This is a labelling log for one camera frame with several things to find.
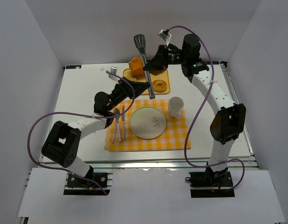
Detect metal serving tongs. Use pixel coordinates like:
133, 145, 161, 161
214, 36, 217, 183
133, 34, 155, 99

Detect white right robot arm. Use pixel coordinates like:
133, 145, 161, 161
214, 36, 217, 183
144, 30, 246, 179

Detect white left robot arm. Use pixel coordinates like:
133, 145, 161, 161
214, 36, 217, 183
41, 78, 150, 179

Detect sliced toast bread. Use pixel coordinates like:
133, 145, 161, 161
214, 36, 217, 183
125, 74, 138, 82

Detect brown chocolate bread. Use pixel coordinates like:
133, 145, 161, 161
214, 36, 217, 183
150, 71, 160, 76

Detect orange bread loaf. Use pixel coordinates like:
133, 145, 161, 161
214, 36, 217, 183
129, 57, 144, 77

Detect yellow serving tray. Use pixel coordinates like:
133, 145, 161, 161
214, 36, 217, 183
123, 69, 171, 95

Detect silver fork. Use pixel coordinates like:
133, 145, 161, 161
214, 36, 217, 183
114, 108, 122, 142

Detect silver table knife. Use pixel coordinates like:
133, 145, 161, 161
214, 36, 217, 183
121, 105, 125, 140

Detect glazed donut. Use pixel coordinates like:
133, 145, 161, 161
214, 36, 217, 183
152, 79, 168, 93

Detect pale green round plate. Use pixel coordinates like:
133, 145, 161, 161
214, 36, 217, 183
129, 106, 167, 140

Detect yellow checkered placemat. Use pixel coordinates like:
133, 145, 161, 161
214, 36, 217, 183
104, 99, 188, 152

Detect white mug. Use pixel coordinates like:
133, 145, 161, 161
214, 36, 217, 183
168, 97, 184, 119

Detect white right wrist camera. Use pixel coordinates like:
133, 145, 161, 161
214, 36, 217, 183
158, 29, 171, 46

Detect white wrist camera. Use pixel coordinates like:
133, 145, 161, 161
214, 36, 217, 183
106, 67, 118, 83
158, 29, 171, 46

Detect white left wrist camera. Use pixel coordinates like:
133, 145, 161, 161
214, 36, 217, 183
106, 67, 118, 83

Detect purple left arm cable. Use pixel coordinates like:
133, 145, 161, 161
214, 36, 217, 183
27, 71, 136, 196

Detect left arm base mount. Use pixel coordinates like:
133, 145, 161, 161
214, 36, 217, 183
63, 171, 114, 196

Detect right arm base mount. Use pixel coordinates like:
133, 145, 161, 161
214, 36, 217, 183
185, 167, 235, 198

